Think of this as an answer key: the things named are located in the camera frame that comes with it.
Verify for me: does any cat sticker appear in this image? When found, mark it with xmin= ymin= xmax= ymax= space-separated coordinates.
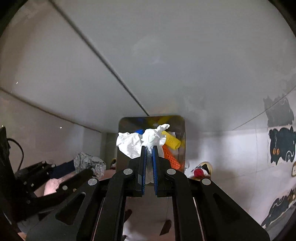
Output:
xmin=263 ymin=95 xmax=295 ymax=166

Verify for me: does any steel trash bin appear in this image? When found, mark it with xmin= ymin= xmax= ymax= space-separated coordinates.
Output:
xmin=118 ymin=115 xmax=186 ymax=172

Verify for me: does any orange foam fruit net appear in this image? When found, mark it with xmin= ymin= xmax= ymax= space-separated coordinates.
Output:
xmin=162 ymin=144 xmax=181 ymax=170

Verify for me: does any aluminium foil ball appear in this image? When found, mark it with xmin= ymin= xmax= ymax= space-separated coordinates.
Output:
xmin=73 ymin=152 xmax=106 ymax=179

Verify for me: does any person's left hand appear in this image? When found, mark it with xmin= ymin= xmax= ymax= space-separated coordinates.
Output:
xmin=34 ymin=172 xmax=77 ymax=197

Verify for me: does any clear bottle blue cap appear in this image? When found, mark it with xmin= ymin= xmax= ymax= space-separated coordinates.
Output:
xmin=135 ymin=129 xmax=145 ymax=135

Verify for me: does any yellow foam fruit net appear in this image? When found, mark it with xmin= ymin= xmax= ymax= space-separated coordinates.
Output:
xmin=162 ymin=131 xmax=181 ymax=150

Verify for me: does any white tissue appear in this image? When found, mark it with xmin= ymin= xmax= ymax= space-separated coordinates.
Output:
xmin=116 ymin=123 xmax=170 ymax=159

